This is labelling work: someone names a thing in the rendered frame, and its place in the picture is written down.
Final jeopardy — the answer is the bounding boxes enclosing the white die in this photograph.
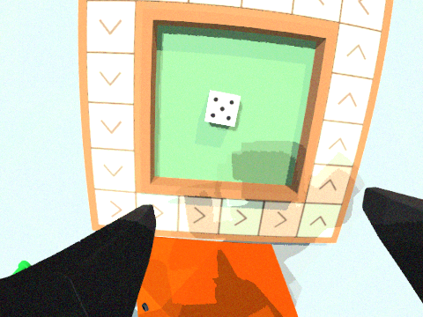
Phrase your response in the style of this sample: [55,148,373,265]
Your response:
[205,91,241,126]

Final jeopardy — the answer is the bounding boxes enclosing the green game pawn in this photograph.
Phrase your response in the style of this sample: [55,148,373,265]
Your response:
[13,260,31,274]

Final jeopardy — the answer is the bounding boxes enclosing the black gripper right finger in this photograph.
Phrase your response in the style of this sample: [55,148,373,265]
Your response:
[362,187,423,303]

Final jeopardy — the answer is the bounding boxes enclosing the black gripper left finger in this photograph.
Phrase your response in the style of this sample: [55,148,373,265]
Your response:
[0,204,158,317]

